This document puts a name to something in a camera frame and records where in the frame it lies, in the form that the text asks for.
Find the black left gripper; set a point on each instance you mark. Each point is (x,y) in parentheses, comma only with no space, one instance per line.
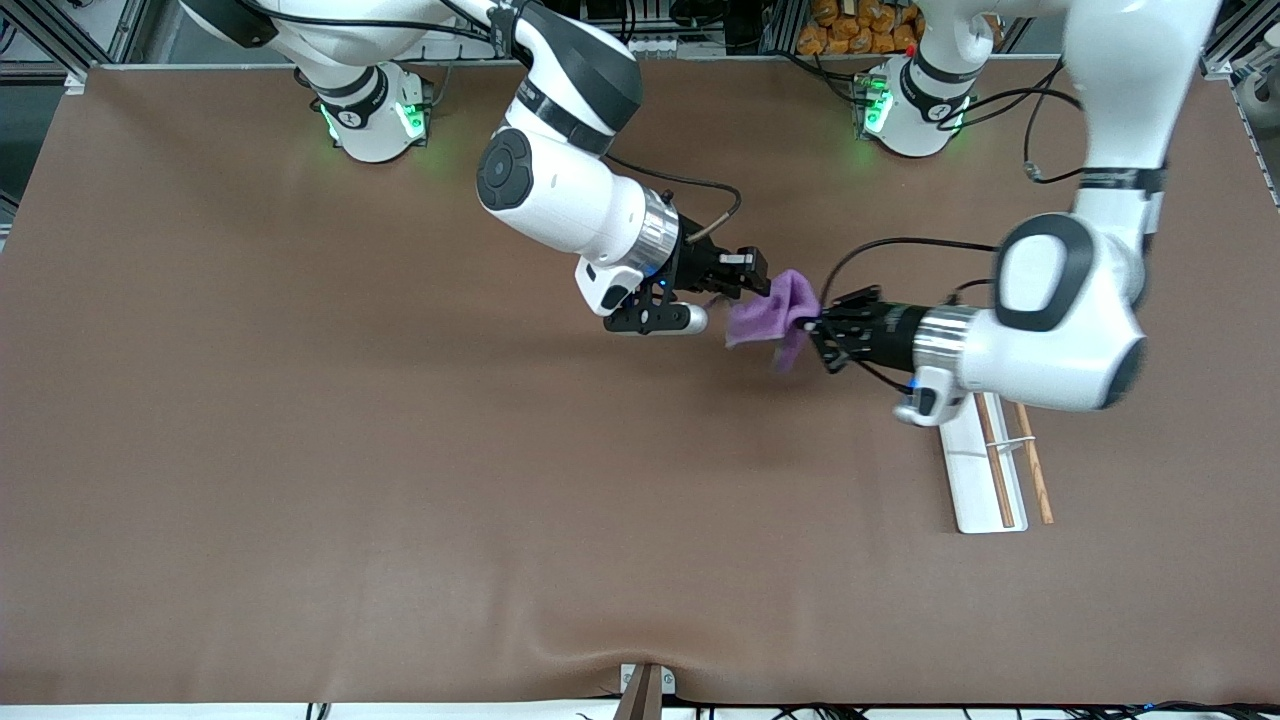
(884,334)

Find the white electronic device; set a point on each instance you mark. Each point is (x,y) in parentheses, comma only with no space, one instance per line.
(690,45)

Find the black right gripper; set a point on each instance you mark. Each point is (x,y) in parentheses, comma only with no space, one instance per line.
(698,266)

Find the metal table edge bracket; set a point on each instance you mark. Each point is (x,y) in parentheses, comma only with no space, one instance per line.
(645,690)

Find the purple and grey towel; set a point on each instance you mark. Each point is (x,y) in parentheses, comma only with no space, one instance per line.
(760,315)

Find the brown table cover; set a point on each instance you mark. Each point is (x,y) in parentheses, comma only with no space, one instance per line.
(400,450)

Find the orange packets pile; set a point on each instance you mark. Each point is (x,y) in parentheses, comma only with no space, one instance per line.
(850,30)

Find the white towel rack base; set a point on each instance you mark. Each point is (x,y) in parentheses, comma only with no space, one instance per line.
(975,480)

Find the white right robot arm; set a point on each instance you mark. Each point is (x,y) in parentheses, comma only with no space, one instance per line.
(560,190)

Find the aluminium frame profile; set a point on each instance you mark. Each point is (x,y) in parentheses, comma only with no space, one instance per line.
(60,40)
(1235,55)

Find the wooden rack rod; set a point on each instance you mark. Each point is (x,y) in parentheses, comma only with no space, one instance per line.
(1038,480)
(1000,480)

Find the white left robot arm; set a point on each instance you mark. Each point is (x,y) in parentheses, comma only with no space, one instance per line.
(1060,340)

